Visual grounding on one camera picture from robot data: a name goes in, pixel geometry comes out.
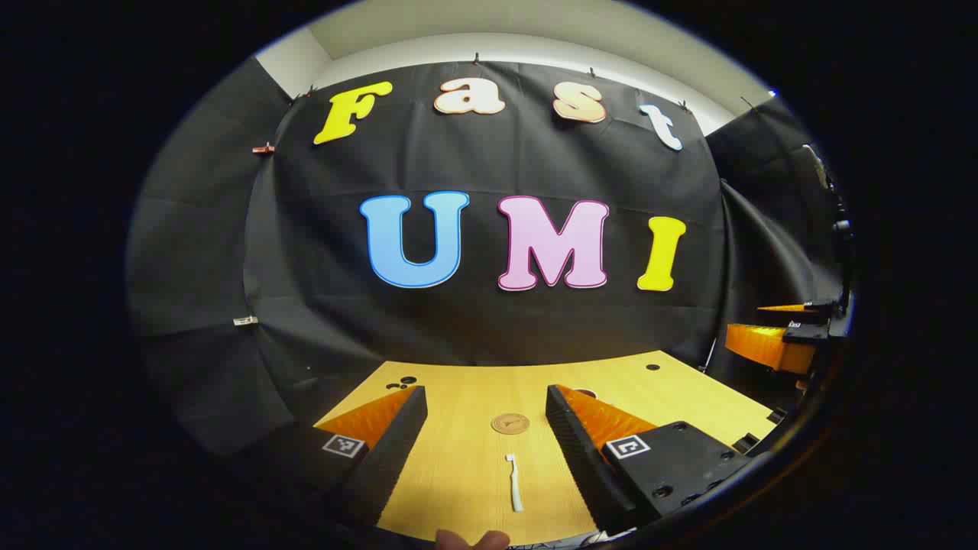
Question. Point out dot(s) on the black backdrop cloth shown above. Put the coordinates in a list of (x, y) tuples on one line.
[(344, 321)]

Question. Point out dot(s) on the round brown coaster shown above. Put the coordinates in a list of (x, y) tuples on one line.
[(510, 424)]

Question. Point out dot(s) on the wooden desktop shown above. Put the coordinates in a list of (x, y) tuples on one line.
[(474, 466)]

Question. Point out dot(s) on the small white clip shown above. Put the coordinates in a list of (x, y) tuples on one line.
[(244, 321)]

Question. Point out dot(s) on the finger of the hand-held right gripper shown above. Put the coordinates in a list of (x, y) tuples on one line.
[(810, 308), (764, 344)]

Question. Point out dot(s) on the pale green toothbrush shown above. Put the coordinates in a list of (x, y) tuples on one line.
[(514, 481)]

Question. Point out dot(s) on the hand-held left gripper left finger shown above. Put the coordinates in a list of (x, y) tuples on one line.
[(397, 443)]

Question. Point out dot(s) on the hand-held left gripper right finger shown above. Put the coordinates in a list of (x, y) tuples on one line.
[(573, 451)]

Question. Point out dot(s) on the small red clip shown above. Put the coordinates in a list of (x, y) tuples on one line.
[(263, 148)]

